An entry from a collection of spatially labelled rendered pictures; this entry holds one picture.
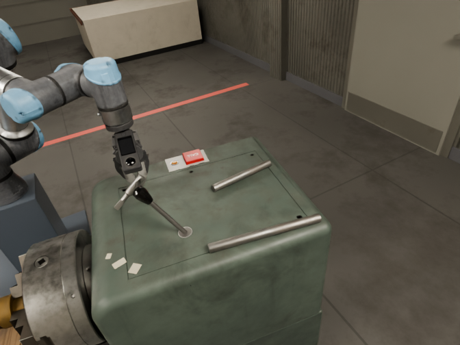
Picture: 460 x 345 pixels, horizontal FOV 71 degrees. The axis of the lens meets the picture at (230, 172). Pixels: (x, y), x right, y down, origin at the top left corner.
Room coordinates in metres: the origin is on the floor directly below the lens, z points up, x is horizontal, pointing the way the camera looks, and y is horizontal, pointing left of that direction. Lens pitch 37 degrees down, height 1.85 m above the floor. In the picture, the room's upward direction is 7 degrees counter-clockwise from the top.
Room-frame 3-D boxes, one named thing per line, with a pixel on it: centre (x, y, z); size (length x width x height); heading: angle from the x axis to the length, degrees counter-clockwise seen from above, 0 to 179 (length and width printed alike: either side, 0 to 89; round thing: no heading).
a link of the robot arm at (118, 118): (0.76, 0.27, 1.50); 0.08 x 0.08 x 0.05
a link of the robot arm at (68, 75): (0.81, 0.36, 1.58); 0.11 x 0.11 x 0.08; 55
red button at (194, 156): (0.89, 0.12, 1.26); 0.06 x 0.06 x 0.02; 15
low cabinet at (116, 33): (7.42, 1.62, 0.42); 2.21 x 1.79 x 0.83; 114
